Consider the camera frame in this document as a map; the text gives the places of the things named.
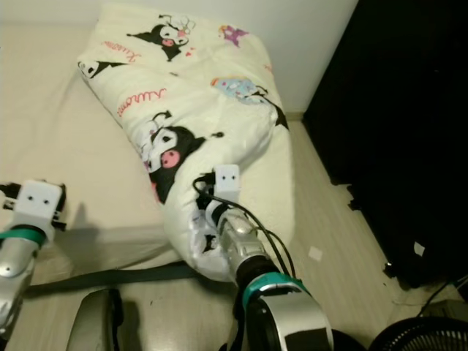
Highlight black fan cable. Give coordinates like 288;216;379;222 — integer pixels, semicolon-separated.
415;273;468;320

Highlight cream cartoon print blanket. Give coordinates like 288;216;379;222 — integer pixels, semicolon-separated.
76;0;290;283

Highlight black wardrobe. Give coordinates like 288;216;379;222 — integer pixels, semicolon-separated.
303;0;468;290

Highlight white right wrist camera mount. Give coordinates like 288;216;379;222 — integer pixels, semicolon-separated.
213;164;241;203

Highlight grey robot leg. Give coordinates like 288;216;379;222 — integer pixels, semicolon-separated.
68;287;125;351

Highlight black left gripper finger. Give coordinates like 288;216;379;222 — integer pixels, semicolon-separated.
54;186;71;228

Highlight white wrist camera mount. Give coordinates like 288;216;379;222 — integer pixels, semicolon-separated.
213;164;241;203
14;178;61;243

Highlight cream bed mattress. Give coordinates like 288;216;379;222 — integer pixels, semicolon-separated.
0;20;298;273

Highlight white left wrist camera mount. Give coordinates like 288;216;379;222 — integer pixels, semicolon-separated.
14;178;61;243

